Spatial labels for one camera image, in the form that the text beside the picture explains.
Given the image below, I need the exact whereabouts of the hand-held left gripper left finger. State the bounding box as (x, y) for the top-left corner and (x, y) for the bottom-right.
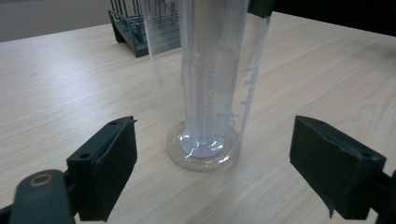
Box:
(66, 116), (138, 222)

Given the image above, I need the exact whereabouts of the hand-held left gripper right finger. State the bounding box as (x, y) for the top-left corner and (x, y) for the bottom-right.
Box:
(289, 115), (388, 220)

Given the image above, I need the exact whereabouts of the clear plastic water bottle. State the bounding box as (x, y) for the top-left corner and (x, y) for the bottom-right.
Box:
(140, 0), (273, 173)

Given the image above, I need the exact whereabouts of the dark green wire rack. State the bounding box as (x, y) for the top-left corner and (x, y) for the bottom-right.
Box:
(107, 0), (181, 59)

